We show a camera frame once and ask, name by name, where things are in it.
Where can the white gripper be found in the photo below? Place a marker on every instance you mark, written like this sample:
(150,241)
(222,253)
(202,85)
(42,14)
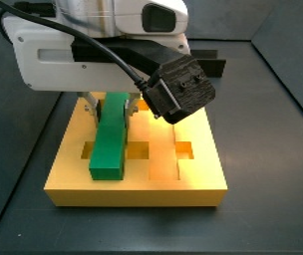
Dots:
(49,68)

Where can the green rectangular block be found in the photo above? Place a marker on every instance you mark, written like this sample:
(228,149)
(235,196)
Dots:
(109,154)

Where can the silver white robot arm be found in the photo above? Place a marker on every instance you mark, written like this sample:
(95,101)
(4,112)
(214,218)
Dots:
(74,8)

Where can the yellow slotted board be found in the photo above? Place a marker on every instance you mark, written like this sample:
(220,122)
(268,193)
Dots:
(172,164)

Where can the black angle bracket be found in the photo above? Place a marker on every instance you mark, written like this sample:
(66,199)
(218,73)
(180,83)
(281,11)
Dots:
(212,64)

